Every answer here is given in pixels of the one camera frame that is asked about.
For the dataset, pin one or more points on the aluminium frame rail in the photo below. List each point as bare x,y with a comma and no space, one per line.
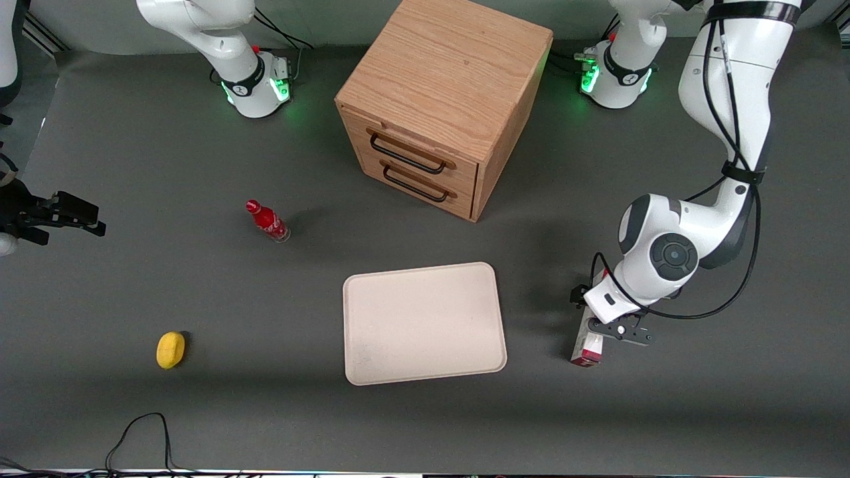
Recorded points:
45,33

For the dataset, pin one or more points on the dark grey table mat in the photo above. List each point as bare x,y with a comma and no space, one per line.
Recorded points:
697,411

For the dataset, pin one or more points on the wooden drawer front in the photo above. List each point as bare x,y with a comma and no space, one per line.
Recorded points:
425,147
458,199

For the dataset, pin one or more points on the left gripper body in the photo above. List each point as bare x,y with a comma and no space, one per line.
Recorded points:
579,295

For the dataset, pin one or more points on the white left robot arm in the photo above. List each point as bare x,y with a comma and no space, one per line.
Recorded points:
730,79

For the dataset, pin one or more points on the red cookie box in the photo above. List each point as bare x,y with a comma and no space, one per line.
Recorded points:
588,350

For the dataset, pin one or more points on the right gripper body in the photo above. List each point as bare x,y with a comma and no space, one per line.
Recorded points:
25,214

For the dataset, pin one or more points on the yellow lemon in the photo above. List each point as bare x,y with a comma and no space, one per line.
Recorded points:
170,350

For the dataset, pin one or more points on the wooden drawer cabinet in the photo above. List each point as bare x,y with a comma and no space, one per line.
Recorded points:
445,66

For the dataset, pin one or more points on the red soda bottle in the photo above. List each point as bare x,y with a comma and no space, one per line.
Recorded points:
267,221

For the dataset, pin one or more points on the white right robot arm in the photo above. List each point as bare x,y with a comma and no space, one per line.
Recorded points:
219,40

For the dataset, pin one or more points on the beige plastic tray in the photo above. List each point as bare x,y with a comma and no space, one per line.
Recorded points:
422,324

